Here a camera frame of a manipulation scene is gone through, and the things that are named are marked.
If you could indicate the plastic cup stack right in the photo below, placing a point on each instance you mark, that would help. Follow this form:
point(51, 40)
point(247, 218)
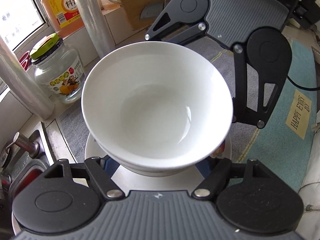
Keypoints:
point(97, 26)

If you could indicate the white fruit plate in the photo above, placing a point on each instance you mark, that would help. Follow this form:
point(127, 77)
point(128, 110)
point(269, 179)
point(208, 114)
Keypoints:
point(127, 180)

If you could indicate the teal happy every day mat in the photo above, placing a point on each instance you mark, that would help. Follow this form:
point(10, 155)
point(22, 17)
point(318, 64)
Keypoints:
point(277, 146)

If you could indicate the plain white bowl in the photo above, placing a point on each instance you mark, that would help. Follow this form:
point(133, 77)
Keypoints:
point(157, 102)

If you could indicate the grey checked table mat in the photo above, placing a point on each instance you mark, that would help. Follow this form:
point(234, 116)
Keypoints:
point(237, 84)

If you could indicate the steel cleaver black handle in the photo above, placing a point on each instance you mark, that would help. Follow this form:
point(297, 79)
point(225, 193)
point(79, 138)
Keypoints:
point(151, 11)

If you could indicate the glass jar green lid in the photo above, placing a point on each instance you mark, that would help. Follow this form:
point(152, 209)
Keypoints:
point(58, 68)

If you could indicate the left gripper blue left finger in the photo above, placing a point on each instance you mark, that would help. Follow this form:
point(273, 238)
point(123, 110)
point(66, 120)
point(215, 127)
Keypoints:
point(101, 183)

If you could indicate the steel kitchen sink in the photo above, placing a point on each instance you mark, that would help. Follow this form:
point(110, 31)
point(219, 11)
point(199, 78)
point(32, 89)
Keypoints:
point(18, 169)

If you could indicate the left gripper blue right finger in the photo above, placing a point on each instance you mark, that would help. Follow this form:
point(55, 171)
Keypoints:
point(217, 178)

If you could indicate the orange oil jug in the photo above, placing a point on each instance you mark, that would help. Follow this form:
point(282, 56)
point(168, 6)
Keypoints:
point(63, 15)

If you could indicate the plastic cup stack left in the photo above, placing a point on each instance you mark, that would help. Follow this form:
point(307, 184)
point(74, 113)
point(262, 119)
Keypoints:
point(23, 86)

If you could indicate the plastic cup stack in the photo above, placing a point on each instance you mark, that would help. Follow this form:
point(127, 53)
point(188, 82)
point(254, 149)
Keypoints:
point(97, 26)
point(23, 86)

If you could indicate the white bowl pink pattern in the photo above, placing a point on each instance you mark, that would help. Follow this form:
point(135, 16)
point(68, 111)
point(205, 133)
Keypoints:
point(156, 156)

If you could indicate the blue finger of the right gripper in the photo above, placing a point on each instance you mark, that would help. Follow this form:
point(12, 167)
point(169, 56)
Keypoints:
point(269, 53)
point(177, 14)

